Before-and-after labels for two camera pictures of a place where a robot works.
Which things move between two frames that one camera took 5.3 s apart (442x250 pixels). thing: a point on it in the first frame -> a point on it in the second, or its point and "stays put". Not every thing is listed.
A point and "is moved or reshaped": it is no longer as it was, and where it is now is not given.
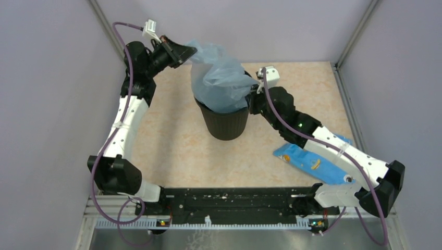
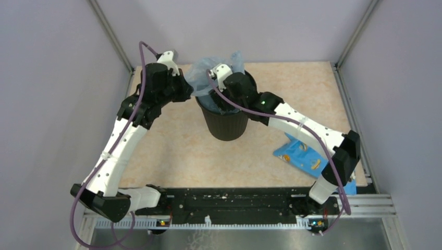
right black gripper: [252, 99] -> [218, 101]
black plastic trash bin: [224, 126] stays put
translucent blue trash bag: [219, 83] is moved or reshaped
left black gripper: [177, 53] -> [186, 89]
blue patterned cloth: [315, 165] stays put
